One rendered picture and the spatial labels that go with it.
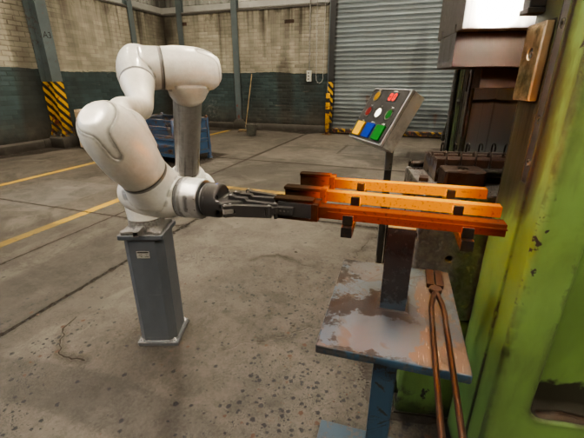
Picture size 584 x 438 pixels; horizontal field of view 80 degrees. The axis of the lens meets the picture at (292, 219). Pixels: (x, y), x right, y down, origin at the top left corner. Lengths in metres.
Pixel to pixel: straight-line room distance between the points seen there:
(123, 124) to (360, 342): 0.62
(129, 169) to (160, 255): 1.02
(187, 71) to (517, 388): 1.33
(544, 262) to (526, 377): 0.35
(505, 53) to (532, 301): 0.71
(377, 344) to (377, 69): 8.65
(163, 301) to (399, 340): 1.26
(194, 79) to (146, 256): 0.84
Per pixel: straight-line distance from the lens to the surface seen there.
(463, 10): 1.22
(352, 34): 9.39
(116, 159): 0.71
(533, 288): 1.04
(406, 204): 0.80
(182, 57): 1.26
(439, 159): 1.27
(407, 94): 1.74
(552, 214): 0.97
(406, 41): 9.21
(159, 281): 1.76
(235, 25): 10.45
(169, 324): 1.90
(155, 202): 0.79
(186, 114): 1.36
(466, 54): 1.26
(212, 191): 0.75
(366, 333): 0.81
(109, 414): 1.75
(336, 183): 0.92
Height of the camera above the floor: 1.23
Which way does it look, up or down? 21 degrees down
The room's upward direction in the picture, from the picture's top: straight up
